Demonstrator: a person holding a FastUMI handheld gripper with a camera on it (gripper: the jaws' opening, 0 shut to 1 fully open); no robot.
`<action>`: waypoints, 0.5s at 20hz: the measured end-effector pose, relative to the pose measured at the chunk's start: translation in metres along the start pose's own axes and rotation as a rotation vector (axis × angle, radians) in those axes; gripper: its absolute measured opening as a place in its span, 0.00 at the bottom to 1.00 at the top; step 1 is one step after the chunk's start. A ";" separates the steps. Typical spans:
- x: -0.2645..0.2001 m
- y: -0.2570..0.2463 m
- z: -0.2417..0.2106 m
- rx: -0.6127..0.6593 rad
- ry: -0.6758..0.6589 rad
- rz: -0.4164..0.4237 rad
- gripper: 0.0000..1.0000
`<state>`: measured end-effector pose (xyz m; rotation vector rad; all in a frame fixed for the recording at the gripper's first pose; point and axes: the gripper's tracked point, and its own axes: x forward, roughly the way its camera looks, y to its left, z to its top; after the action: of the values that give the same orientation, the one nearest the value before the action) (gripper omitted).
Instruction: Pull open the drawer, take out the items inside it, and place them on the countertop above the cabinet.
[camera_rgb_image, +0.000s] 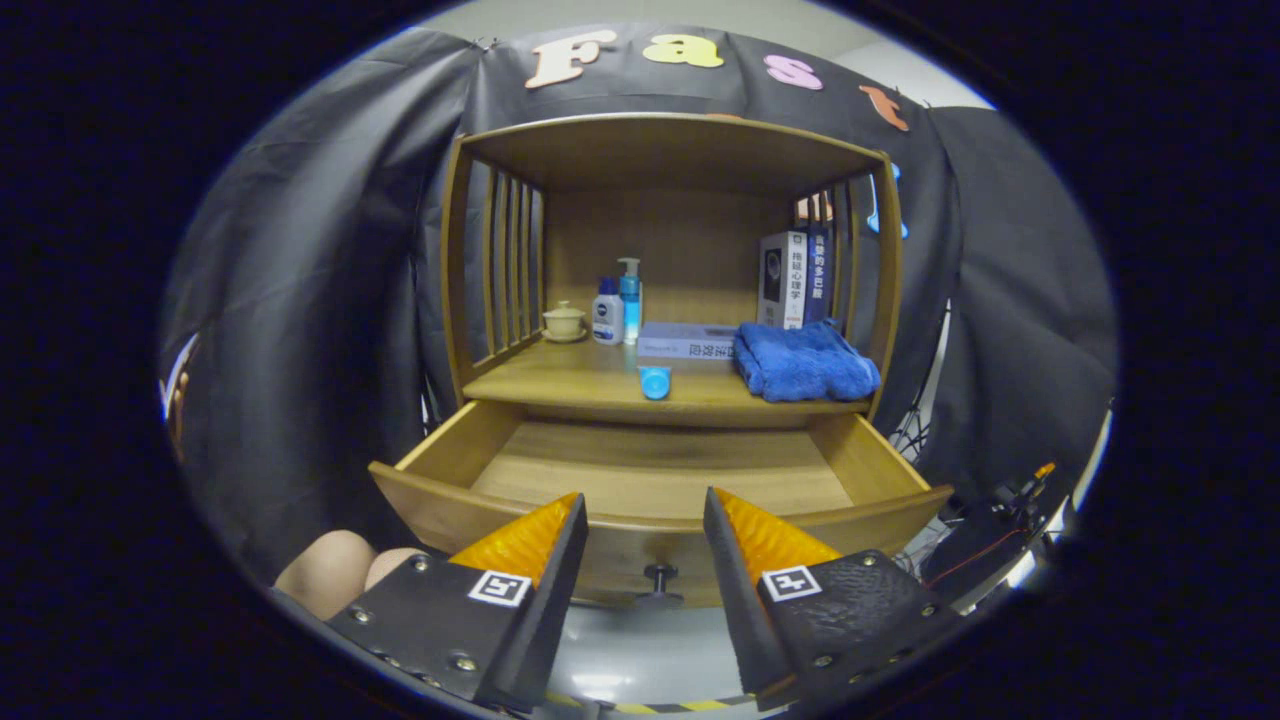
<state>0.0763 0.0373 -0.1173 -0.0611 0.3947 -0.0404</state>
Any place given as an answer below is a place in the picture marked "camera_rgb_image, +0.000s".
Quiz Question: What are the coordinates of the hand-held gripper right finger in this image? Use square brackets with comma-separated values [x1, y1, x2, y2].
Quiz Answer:
[703, 488, 966, 713]

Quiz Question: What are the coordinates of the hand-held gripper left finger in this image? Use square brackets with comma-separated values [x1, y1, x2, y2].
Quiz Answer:
[325, 492, 589, 713]

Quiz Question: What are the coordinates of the wooden drawer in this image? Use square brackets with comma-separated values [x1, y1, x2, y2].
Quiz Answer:
[368, 400, 954, 608]

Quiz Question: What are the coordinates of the wooden countertop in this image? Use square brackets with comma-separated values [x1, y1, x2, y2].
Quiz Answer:
[462, 338, 873, 416]

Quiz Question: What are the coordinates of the wooden cabinet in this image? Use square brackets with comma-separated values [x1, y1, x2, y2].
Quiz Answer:
[368, 112, 954, 608]

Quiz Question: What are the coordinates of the yellow black floor tape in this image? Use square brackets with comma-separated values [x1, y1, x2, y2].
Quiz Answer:
[545, 690, 756, 715]

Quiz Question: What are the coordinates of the folded blue towel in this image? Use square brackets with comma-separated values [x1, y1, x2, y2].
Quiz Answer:
[732, 320, 883, 404]

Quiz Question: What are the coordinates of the flat white book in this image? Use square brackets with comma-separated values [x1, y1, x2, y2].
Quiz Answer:
[636, 322, 741, 360]

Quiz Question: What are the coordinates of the black device with orange tip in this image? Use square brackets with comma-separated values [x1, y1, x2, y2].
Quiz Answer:
[985, 462, 1059, 531]

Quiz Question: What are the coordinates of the lidded ceramic tea cup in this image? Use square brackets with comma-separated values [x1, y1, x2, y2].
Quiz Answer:
[541, 300, 588, 344]

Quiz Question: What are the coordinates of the white bottle with blue cap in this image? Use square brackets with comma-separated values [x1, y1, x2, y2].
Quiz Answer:
[592, 277, 625, 346]

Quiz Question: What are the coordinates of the blue pump bottle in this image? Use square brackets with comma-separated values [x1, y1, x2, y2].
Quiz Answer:
[617, 257, 644, 345]

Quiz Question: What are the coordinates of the upright white book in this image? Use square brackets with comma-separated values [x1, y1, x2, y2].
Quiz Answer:
[757, 231, 809, 329]

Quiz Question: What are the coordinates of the upright blue book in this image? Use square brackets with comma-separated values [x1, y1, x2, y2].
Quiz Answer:
[803, 228, 833, 323]

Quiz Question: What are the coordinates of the black backdrop cloth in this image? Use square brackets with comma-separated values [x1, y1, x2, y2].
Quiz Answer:
[160, 22, 1116, 586]

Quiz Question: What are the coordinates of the smartphone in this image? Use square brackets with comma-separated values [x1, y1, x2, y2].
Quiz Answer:
[160, 335, 199, 421]

